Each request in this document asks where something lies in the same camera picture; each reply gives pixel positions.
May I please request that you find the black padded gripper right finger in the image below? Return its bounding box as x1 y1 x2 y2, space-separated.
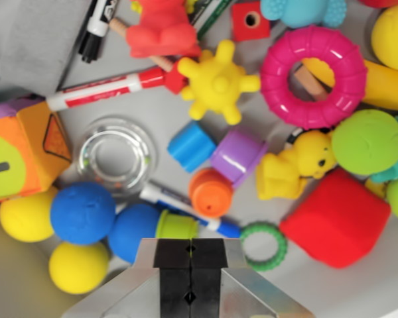
190 237 315 318

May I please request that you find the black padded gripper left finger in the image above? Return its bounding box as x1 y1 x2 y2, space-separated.
62 237 193 318

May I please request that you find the grey plastic bin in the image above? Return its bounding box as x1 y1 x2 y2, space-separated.
0 0 398 318

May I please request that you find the yellow foam ball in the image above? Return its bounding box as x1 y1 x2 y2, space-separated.
0 186 58 243
48 240 111 295

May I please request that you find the lime green stacking cup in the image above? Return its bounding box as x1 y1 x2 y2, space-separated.
155 209 200 240

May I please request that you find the blue dry erase marker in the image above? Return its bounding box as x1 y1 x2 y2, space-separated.
139 183 242 240

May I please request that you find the orange stacking cup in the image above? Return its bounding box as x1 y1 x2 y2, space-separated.
188 167 235 219

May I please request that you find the yellow rubber dog toy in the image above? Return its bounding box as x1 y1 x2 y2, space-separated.
255 129 338 201

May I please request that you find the red foam cube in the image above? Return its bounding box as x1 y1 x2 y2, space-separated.
278 167 393 270

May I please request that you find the purple stacking cup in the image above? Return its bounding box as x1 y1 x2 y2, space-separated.
208 129 270 190

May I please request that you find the blue flower-shaped block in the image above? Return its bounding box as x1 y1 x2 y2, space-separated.
166 120 218 174

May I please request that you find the black and white pen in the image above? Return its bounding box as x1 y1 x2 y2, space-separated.
283 127 306 154

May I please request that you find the small yellow toy piece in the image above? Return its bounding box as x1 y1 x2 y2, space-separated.
364 178 388 200

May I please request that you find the orange purple fabric cube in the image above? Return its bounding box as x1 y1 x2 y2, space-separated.
0 93 74 205

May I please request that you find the red dry erase marker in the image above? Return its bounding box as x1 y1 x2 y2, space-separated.
45 66 169 113

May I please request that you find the large lime green ball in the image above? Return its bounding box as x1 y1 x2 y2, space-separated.
330 109 398 176

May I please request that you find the yellow spiky rubber ball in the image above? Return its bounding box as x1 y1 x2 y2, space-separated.
176 39 262 127

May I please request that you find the wooden bolt with red head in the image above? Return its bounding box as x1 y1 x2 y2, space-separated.
108 17 189 96

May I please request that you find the wooden peg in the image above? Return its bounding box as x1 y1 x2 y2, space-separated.
293 64 330 103

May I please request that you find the yellow toy banana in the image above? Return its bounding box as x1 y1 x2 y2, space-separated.
300 57 398 113

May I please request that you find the red rubber animal toy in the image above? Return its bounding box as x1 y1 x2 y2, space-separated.
125 0 203 60

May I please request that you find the black dry erase marker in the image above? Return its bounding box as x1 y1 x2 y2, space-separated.
77 0 121 64

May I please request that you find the red wooden block with hole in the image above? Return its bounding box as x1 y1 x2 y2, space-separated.
231 1 273 43

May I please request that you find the green dry erase marker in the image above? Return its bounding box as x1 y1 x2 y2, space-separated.
189 0 237 40

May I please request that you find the light blue rubber animal toy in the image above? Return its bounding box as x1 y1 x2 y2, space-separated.
259 0 348 30

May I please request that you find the green textured ring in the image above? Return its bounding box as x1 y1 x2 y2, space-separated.
239 221 289 272

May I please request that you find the clear plastic ring rattle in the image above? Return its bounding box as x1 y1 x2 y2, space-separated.
75 115 159 197

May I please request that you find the pink plastic ring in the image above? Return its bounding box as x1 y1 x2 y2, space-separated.
259 25 369 131

